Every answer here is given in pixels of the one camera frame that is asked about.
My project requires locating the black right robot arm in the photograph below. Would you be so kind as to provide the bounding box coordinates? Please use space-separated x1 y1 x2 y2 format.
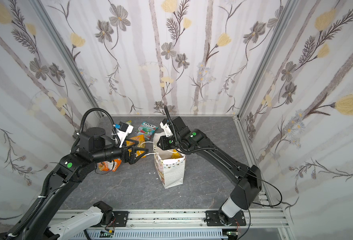
156 106 262 225

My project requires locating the aluminium mounting rail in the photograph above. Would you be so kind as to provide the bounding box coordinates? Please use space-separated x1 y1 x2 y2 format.
48 208 290 230

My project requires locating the orange snack packet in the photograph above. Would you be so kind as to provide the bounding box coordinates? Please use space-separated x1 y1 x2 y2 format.
126 135 145 157

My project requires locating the yellow lemon snack packet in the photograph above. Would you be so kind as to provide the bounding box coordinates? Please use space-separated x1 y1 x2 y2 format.
171 153 184 159

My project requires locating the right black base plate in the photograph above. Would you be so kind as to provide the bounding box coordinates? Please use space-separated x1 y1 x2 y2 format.
204 210 247 227

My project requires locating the patterned white paper bag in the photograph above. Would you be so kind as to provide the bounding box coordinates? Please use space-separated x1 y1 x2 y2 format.
144 133 186 189

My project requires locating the teal Fox's candy bag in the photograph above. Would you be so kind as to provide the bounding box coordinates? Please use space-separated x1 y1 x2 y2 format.
135 122 158 141

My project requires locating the white slotted cable duct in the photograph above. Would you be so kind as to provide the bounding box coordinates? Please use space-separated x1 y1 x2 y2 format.
72 229 228 240

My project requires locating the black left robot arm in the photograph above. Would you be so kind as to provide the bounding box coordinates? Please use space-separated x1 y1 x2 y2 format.
0 108 148 240

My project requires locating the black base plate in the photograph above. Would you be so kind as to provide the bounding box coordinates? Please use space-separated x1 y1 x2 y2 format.
204 210 247 227
100 211 129 228

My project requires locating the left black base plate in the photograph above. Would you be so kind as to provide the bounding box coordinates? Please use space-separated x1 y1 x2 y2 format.
100 211 129 228

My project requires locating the orange rainbow candy packet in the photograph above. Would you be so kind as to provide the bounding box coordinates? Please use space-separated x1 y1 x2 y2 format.
98 159 122 172

